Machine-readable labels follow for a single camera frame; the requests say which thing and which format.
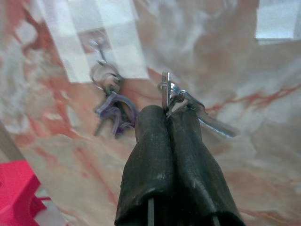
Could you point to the silver key bunch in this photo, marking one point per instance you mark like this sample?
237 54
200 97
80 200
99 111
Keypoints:
166 89

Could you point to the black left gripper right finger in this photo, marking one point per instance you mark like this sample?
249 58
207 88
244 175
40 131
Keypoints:
197 169

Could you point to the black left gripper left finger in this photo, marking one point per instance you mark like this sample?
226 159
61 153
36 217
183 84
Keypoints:
150 160

